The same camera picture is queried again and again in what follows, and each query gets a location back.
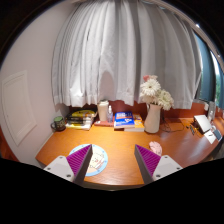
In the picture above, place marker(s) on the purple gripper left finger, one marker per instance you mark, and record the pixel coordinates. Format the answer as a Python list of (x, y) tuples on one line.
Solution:
[(60, 167)]

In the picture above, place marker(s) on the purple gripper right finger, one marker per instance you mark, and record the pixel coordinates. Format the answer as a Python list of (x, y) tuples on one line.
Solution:
[(152, 166)]

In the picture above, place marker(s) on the pink computer mouse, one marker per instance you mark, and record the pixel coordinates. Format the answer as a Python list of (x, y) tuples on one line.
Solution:
[(155, 147)]

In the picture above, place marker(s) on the round blue mouse pad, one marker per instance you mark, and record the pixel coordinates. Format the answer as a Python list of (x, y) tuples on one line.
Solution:
[(99, 160)]

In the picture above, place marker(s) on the orange book under blue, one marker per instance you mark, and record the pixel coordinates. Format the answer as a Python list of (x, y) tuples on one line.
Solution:
[(139, 126)]

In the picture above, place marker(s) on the white ceramic vase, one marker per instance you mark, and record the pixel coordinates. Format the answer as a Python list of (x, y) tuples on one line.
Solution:
[(152, 121)]

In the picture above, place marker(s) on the dark green mug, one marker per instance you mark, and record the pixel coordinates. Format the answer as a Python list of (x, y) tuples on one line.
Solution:
[(58, 124)]

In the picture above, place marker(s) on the red flat book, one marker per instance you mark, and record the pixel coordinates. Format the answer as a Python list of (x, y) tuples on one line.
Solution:
[(104, 124)]

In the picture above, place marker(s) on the stack of yellow books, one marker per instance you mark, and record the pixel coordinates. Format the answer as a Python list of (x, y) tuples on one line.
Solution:
[(81, 119)]

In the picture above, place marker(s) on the clear sanitizer bottle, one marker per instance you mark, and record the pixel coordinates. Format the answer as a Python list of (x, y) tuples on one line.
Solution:
[(110, 114)]

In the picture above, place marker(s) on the white cylindrical container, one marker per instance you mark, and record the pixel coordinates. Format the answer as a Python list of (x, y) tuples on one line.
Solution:
[(102, 109)]

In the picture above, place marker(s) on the white tablet on stand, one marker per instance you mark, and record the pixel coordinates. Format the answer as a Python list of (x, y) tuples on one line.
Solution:
[(203, 123)]

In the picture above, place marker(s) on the white paper notepad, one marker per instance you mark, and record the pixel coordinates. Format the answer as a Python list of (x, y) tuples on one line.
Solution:
[(210, 136)]

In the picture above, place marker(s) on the white and pink flowers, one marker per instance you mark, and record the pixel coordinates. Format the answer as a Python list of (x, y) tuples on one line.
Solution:
[(152, 93)]

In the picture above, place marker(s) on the white curtain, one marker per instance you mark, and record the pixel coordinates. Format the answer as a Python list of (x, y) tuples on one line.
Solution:
[(106, 47)]

